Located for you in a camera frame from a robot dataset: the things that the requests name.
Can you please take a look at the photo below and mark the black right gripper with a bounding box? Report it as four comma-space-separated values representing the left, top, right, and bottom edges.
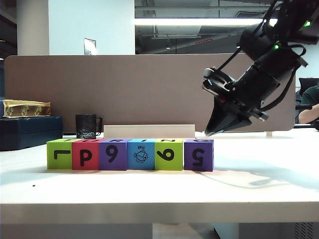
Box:
204, 64, 281, 137

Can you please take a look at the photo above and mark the purple block with 5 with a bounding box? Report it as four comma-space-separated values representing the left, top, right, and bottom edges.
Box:
183, 138, 215, 172

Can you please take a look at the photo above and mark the lime green block with 6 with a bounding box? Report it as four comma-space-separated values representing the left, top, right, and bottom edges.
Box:
154, 138, 185, 171

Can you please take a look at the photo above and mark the blue block with fish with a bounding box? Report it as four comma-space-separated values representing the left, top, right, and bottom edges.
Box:
127, 138, 156, 171

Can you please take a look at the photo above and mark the purple block with 9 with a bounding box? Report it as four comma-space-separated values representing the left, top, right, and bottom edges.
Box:
98, 138, 129, 171

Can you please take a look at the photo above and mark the red block with P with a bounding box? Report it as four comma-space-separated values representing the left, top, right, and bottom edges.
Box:
71, 138, 101, 171

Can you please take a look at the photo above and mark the lime green block with L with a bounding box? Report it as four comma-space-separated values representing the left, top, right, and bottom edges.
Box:
46, 139, 74, 170

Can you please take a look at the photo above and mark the bare person forearm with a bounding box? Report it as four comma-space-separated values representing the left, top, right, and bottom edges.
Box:
298, 103, 319, 124

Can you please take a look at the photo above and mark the person in green shirt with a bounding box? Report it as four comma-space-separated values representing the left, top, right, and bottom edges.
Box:
296, 86, 319, 113

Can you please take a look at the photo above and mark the black office chair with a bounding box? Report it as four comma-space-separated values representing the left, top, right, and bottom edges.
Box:
299, 78, 319, 88

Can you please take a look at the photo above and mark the ceiling light strip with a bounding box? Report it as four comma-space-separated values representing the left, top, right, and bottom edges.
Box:
134, 18, 279, 26

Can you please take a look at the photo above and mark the brown desk divider panel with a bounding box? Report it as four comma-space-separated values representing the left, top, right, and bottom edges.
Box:
4, 53, 297, 133

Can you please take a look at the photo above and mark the white under-table column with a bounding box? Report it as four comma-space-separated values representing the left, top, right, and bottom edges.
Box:
152, 223, 240, 239

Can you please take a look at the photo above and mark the under-table vent grille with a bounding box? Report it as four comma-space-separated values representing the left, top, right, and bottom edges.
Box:
294, 222, 316, 239

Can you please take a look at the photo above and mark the black mug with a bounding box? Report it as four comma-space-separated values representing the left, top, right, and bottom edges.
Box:
75, 114, 104, 139

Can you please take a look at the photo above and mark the dark blue case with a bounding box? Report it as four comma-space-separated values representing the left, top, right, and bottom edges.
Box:
0, 116, 64, 152

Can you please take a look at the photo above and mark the yellow patterned box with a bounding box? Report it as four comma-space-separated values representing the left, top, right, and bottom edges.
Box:
3, 99, 52, 119

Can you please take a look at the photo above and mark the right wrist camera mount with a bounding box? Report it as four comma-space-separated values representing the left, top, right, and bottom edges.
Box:
201, 66, 239, 99

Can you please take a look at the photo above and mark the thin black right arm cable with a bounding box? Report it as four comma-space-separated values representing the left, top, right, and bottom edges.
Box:
218, 0, 278, 73

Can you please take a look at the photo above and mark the looped black right arm cable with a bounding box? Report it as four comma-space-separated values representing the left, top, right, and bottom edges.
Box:
261, 43, 308, 112

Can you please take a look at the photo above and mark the framed wall sign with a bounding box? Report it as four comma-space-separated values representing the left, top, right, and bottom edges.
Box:
83, 38, 97, 56

